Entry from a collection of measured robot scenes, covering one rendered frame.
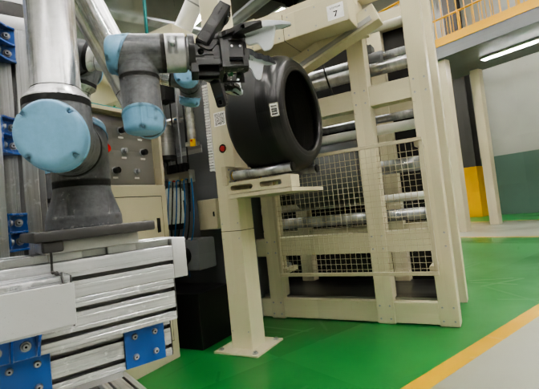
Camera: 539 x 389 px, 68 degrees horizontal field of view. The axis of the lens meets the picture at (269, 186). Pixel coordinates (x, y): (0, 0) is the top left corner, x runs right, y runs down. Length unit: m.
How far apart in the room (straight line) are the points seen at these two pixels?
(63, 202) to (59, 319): 0.25
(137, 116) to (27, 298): 0.35
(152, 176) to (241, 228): 0.55
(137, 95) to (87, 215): 0.26
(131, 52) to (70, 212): 0.34
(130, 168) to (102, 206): 1.23
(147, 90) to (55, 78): 0.16
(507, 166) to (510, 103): 1.45
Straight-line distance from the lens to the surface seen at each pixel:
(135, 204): 2.03
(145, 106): 0.79
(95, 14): 1.00
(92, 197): 0.89
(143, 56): 0.82
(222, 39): 0.83
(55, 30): 0.85
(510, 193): 10.91
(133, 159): 2.13
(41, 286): 0.78
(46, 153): 0.77
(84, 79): 1.57
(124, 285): 0.91
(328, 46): 2.39
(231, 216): 2.10
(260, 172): 1.91
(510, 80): 11.05
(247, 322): 2.16
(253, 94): 1.83
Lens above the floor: 0.72
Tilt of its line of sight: 3 degrees up
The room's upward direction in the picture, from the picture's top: 6 degrees counter-clockwise
